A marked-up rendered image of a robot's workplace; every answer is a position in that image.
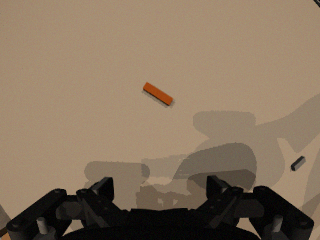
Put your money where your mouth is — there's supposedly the grey rod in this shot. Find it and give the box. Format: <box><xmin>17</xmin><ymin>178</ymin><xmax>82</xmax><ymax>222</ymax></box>
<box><xmin>291</xmin><ymin>156</ymin><xmax>306</xmax><ymax>171</ymax></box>

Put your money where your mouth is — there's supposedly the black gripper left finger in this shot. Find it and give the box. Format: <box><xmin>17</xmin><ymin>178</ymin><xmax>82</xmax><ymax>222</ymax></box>
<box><xmin>6</xmin><ymin>177</ymin><xmax>139</xmax><ymax>240</ymax></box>

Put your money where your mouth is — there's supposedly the orange rod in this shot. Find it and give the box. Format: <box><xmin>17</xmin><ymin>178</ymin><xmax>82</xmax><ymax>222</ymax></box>
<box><xmin>143</xmin><ymin>82</ymin><xmax>173</xmax><ymax>106</ymax></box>

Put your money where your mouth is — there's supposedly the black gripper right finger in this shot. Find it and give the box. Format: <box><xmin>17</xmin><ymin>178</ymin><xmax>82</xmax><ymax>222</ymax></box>
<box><xmin>177</xmin><ymin>175</ymin><xmax>314</xmax><ymax>240</ymax></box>

